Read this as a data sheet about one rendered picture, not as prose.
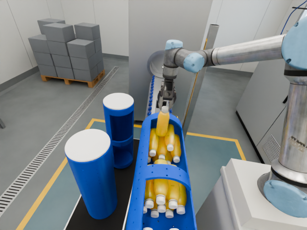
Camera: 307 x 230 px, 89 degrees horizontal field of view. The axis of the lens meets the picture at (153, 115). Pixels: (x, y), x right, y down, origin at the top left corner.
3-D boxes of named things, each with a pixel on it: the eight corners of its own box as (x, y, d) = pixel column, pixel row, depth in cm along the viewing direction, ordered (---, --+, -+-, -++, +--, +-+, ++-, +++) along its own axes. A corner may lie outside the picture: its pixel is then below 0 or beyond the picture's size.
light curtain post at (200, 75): (177, 159, 226) (217, 24, 122) (177, 162, 221) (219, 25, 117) (173, 158, 226) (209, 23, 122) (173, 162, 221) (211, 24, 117)
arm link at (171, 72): (179, 69, 73) (161, 67, 73) (177, 78, 76) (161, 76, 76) (178, 63, 79) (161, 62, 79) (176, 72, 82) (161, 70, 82)
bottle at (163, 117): (154, 134, 99) (156, 111, 87) (157, 128, 104) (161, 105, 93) (164, 138, 97) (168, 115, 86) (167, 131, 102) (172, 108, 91)
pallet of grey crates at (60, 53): (105, 74, 426) (99, 24, 354) (92, 87, 363) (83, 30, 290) (62, 68, 431) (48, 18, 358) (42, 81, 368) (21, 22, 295)
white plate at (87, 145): (108, 159, 94) (108, 160, 95) (111, 128, 116) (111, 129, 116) (58, 162, 89) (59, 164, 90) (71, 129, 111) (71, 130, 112)
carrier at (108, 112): (105, 159, 197) (120, 173, 184) (96, 101, 144) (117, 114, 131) (122, 146, 215) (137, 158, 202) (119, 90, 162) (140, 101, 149)
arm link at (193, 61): (212, 54, 65) (193, 47, 72) (195, 55, 59) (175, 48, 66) (206, 72, 70) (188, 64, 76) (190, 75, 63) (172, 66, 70)
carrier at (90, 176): (117, 217, 148) (118, 188, 170) (109, 161, 95) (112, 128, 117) (84, 221, 143) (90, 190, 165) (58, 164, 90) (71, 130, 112)
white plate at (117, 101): (96, 99, 143) (96, 101, 144) (116, 112, 130) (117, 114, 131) (119, 90, 161) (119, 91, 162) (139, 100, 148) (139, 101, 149)
